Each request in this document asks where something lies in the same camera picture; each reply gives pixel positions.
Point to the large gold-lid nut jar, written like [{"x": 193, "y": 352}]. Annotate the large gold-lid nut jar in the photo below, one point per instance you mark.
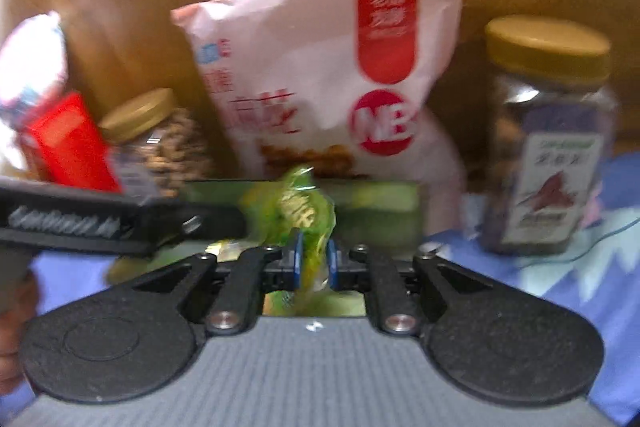
[{"x": 547, "y": 147}]

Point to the small gold-lid peanut jar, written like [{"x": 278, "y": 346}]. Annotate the small gold-lid peanut jar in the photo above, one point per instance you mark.
[{"x": 165, "y": 147}]

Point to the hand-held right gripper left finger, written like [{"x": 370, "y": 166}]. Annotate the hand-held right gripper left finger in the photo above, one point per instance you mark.
[{"x": 297, "y": 257}]

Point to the pink and blue plush toy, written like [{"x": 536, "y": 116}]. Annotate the pink and blue plush toy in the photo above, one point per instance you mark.
[{"x": 30, "y": 62}]

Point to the person's left hand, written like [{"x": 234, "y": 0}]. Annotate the person's left hand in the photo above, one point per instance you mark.
[{"x": 12, "y": 342}]

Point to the pink snack bag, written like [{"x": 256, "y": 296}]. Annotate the pink snack bag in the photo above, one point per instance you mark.
[{"x": 310, "y": 57}]

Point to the blue printed blanket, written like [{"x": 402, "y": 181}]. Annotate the blue printed blanket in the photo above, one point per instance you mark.
[{"x": 575, "y": 292}]

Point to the red cardboard box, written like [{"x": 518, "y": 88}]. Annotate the red cardboard box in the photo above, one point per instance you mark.
[{"x": 70, "y": 147}]

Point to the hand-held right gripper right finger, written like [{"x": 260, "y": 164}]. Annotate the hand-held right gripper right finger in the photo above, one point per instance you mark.
[{"x": 332, "y": 264}]

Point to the green snack packet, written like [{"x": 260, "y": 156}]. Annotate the green snack packet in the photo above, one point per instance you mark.
[{"x": 300, "y": 207}]

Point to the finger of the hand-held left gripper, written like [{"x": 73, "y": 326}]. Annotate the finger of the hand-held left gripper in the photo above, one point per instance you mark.
[{"x": 215, "y": 222}]

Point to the dark mirrored storage box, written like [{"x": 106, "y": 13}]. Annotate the dark mirrored storage box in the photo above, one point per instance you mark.
[{"x": 380, "y": 212}]

